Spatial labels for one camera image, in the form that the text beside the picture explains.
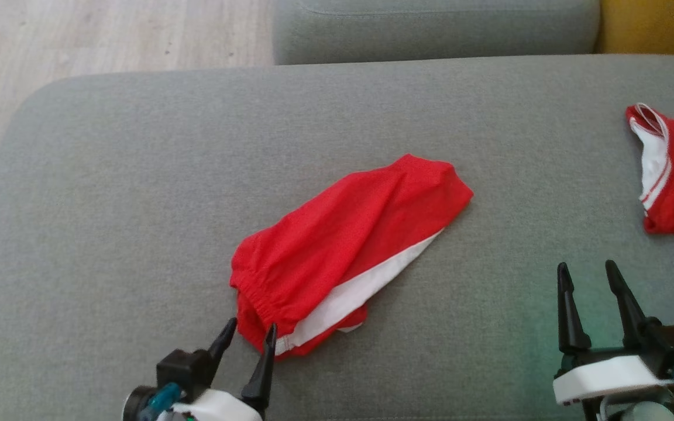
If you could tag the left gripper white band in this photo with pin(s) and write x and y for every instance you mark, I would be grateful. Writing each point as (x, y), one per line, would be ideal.
(214, 409)

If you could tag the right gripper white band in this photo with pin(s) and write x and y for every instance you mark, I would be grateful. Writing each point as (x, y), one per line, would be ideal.
(606, 377)

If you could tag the grey sofa side cushion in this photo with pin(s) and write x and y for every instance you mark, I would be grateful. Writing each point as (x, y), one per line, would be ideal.
(430, 29)

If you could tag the yellow cushion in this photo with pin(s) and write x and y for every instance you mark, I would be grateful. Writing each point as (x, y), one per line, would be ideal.
(659, 26)

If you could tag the red shorts white stripe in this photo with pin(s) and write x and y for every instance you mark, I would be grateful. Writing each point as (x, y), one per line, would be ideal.
(343, 234)

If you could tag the grey sofa seat cushion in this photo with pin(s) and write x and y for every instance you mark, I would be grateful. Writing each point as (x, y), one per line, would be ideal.
(138, 204)

